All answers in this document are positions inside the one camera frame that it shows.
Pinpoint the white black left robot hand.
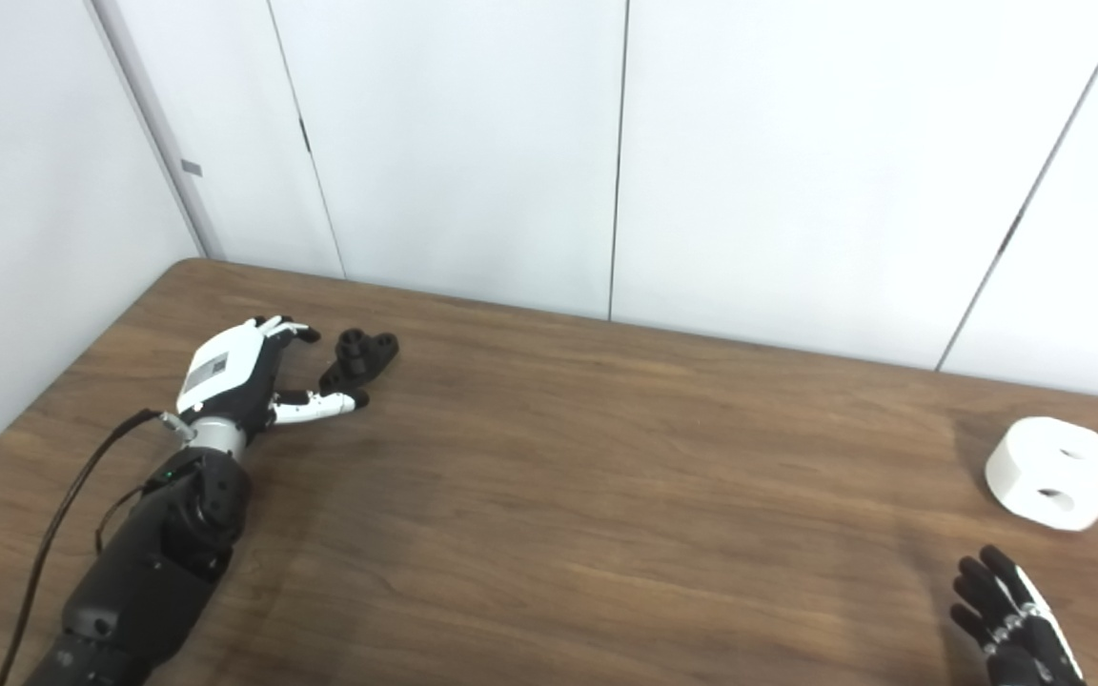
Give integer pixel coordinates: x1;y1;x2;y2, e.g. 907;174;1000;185
175;315;370;427

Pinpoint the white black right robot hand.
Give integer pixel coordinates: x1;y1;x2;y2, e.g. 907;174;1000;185
949;545;1087;686

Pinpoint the black flanged holder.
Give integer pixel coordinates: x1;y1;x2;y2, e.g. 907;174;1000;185
318;329;400;393

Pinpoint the round white piece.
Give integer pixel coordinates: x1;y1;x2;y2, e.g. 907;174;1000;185
985;416;1098;532

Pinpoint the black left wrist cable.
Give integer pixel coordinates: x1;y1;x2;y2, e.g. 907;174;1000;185
0;409;197;686

